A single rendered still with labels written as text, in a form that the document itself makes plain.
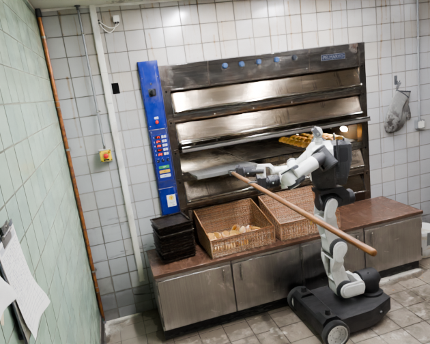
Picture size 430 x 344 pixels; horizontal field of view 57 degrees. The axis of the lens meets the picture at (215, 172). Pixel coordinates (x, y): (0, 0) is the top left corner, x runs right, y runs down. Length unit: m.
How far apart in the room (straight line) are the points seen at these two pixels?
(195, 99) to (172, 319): 1.78
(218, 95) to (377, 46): 1.62
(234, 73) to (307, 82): 0.70
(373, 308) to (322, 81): 1.98
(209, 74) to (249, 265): 1.62
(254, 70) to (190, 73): 0.58
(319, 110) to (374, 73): 0.66
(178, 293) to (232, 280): 0.44
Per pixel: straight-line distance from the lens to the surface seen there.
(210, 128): 3.47
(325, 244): 3.10
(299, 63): 3.78
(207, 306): 3.31
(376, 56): 4.20
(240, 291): 3.34
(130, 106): 3.35
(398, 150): 4.43
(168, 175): 3.41
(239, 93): 3.53
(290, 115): 3.73
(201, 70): 3.46
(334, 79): 3.94
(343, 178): 2.87
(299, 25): 3.80
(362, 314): 3.24
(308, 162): 2.58
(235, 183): 3.60
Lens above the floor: 1.93
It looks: 13 degrees down
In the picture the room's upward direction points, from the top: 7 degrees counter-clockwise
